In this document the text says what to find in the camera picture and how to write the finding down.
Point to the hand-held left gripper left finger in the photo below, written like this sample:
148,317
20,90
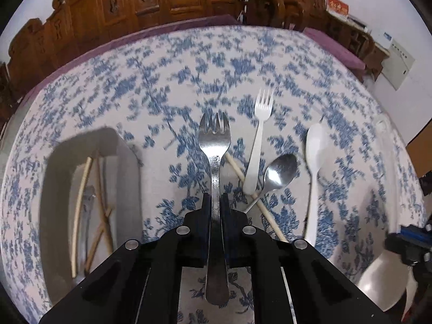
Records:
202,222

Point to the metal spoon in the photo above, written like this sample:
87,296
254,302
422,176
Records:
280,172

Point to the red desk calendar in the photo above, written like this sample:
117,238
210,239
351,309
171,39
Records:
337,6

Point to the blue floral tablecloth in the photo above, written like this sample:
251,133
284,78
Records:
202,74

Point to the white wall cabinet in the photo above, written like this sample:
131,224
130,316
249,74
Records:
400,62

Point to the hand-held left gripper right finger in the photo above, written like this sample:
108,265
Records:
227,222

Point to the white ceramic spoon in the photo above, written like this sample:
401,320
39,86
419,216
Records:
384,276

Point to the white plastic spoon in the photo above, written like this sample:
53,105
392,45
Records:
315,148

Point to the purple armchair cushion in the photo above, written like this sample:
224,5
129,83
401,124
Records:
337,49

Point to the carved wooden sofa bench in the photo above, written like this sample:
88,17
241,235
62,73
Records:
101,10

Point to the brown cardboard board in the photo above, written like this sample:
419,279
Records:
420,155

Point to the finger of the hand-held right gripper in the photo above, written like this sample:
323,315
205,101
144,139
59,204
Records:
413,233

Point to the metal fork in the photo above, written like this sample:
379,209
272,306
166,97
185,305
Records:
214,138

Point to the white box with blue label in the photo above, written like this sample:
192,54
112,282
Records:
384,37

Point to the light bamboo chopstick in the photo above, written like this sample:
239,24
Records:
266,216
81,202

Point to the rectangular metal tray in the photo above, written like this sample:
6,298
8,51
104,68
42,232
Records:
54,209

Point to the white plastic fork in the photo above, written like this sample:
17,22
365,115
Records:
260,135

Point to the wooden side table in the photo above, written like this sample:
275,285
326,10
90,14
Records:
374,54

